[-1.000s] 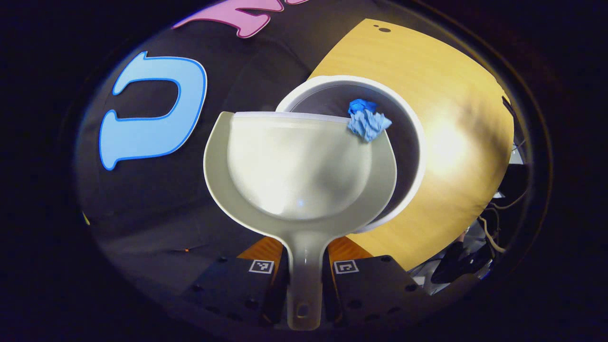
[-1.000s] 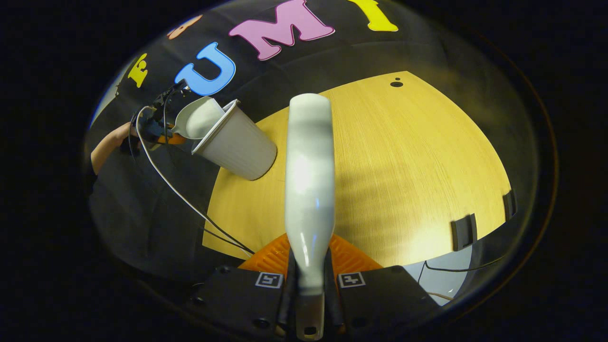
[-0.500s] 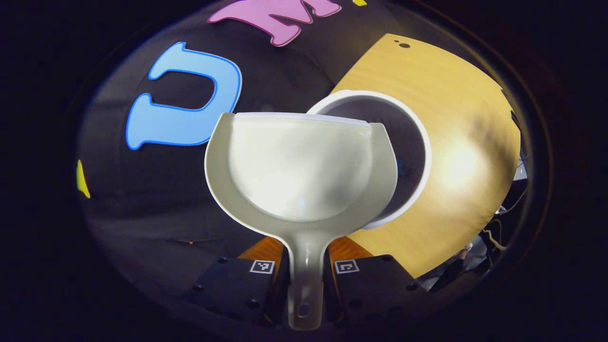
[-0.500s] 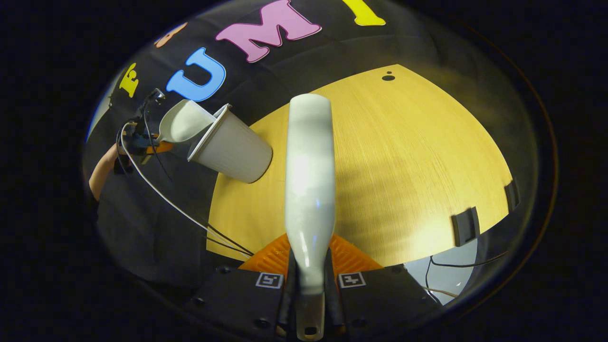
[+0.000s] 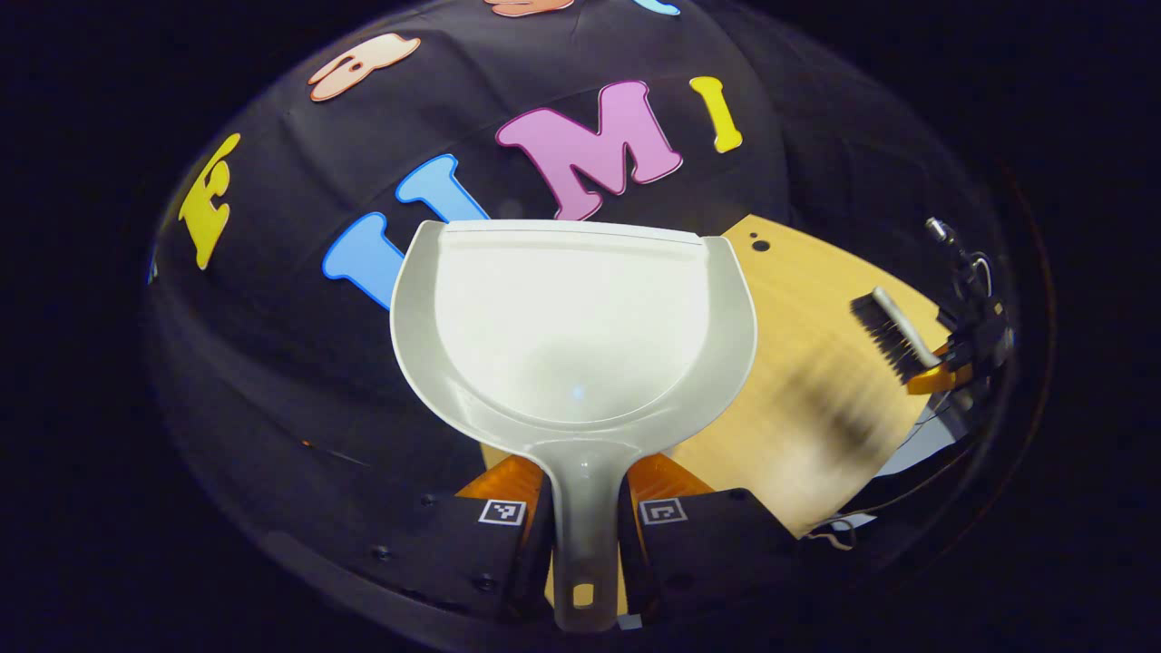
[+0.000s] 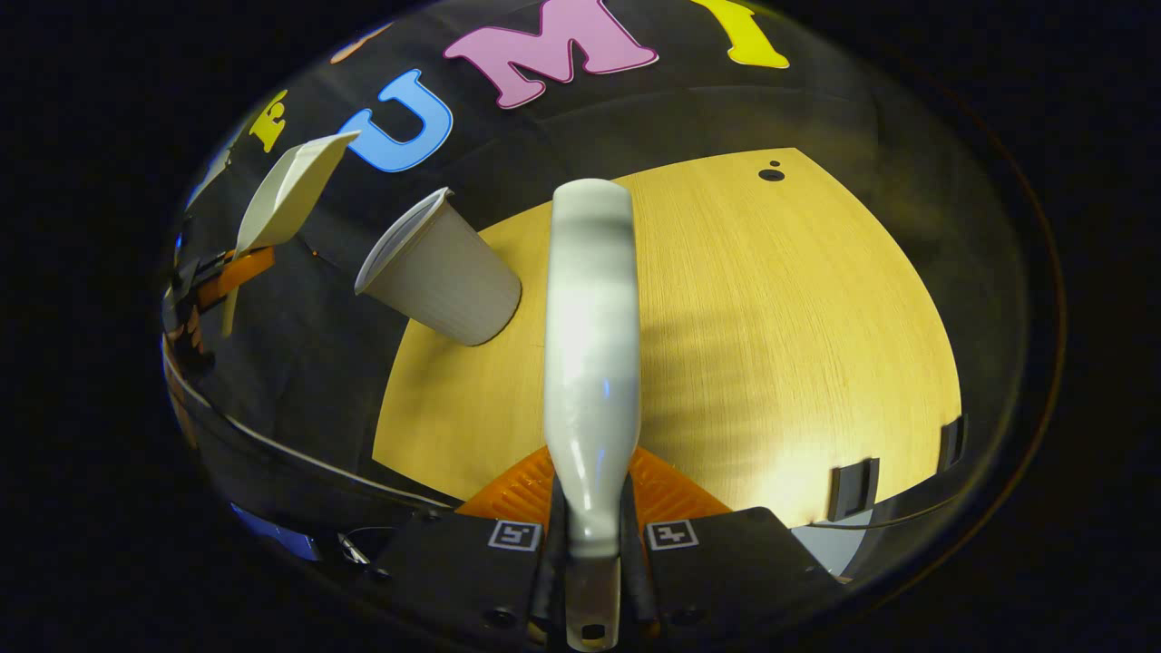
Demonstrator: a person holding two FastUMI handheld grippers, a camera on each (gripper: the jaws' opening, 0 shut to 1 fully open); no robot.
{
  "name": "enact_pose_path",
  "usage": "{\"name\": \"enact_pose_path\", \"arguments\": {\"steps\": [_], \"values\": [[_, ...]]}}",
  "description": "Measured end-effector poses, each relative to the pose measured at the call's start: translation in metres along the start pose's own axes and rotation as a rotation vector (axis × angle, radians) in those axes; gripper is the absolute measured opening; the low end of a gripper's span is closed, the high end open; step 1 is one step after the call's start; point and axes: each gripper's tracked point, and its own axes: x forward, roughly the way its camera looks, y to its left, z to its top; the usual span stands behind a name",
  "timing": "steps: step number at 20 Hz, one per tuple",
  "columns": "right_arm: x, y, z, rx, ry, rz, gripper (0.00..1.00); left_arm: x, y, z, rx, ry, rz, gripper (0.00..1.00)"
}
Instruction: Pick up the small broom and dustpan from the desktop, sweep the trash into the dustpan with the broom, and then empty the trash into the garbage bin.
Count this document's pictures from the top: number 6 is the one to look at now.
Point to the small grey broom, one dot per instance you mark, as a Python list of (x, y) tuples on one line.
[(590, 345)]

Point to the white ribbed garbage bin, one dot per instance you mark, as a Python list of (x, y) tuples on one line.
[(444, 277)]

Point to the wooden desktop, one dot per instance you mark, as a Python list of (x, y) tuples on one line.
[(798, 345)]

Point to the black desk edge bracket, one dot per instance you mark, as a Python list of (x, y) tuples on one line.
[(854, 490), (952, 444)]

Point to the grey plastic dustpan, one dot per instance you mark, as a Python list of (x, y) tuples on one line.
[(290, 190)]

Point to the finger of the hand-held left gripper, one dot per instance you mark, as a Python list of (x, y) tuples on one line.
[(236, 277)]

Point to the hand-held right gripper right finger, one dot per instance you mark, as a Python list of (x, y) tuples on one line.
[(726, 562)]

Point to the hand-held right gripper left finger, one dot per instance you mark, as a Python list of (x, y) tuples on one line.
[(453, 562)]

